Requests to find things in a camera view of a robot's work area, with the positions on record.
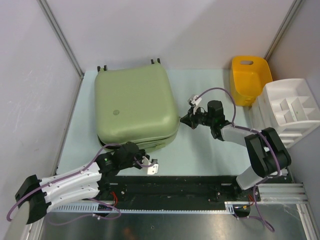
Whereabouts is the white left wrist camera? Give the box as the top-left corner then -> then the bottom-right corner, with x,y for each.
142,156 -> 159,175

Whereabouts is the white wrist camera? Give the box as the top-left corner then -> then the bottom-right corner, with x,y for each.
142,156 -> 159,175
187,94 -> 202,108

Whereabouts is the white plastic drawer organizer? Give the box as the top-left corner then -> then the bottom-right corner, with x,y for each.
248,78 -> 320,149

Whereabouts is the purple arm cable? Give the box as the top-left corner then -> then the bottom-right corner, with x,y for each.
6,142 -> 151,226
197,87 -> 282,233

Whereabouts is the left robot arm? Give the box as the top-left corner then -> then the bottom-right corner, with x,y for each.
6,142 -> 159,224

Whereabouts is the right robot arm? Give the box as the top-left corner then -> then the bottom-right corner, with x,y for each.
180,99 -> 292,201

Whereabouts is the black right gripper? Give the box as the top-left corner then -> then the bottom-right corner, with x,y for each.
180,104 -> 214,129

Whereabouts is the white slotted cable duct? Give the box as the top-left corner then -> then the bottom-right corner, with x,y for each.
47,202 -> 236,215

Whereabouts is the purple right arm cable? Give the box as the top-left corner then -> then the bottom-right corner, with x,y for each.
197,87 -> 282,233

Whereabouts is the green hard-shell suitcase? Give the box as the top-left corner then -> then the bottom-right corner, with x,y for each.
94,59 -> 180,152

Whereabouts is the aluminium frame rail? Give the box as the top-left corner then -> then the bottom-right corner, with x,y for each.
258,183 -> 308,205

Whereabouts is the yellow plastic basket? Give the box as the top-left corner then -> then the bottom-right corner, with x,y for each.
229,55 -> 273,107

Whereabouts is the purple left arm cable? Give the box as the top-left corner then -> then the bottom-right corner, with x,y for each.
6,142 -> 151,226

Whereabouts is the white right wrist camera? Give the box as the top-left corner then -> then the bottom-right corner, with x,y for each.
187,94 -> 202,108

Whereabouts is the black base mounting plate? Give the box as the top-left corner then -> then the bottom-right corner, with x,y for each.
51,174 -> 293,212

